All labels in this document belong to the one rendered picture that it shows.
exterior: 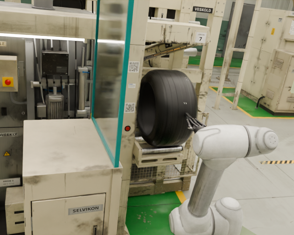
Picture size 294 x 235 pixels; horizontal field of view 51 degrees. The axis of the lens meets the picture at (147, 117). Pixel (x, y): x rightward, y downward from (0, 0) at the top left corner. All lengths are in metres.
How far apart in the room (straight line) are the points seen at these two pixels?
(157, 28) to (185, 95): 0.56
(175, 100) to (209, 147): 0.93
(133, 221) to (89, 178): 1.74
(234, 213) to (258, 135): 0.58
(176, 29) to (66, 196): 1.54
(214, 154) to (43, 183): 0.68
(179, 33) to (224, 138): 1.38
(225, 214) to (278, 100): 5.08
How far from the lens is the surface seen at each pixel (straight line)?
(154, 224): 3.03
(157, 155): 2.31
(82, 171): 1.30
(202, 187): 1.42
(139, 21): 2.03
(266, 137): 1.24
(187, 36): 2.47
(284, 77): 6.51
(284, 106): 6.76
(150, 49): 2.51
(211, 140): 1.19
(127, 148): 2.28
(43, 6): 2.19
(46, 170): 1.31
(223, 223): 1.71
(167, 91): 2.07
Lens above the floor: 1.96
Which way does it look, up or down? 22 degrees down
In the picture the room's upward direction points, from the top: 7 degrees clockwise
